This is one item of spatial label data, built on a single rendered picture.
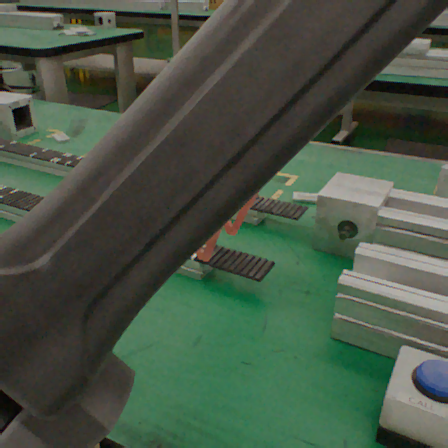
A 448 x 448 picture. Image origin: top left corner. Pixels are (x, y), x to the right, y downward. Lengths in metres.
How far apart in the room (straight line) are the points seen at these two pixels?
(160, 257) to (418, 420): 0.37
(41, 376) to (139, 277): 0.05
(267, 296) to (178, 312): 0.12
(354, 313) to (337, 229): 0.21
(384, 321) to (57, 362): 0.45
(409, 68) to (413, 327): 1.66
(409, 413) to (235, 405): 0.17
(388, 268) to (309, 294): 0.12
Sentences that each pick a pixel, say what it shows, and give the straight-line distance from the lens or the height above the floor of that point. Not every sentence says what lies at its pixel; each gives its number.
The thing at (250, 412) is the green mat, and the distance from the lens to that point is 0.52.
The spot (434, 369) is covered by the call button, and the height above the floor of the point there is 0.85.
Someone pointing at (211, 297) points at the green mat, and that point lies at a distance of 0.66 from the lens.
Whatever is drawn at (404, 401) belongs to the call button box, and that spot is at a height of 0.84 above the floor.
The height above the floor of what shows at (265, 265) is 0.81.
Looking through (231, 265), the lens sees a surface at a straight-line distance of 0.67.
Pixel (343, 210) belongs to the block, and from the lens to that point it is 0.74.
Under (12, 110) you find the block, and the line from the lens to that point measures 1.38.
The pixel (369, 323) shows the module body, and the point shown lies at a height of 0.81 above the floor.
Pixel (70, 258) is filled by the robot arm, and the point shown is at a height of 1.10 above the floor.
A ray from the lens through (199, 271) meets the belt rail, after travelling 0.70.
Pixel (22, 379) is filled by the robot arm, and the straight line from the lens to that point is 0.18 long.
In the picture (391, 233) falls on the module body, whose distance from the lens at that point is 0.74.
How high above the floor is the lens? 1.18
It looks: 29 degrees down
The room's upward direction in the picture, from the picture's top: straight up
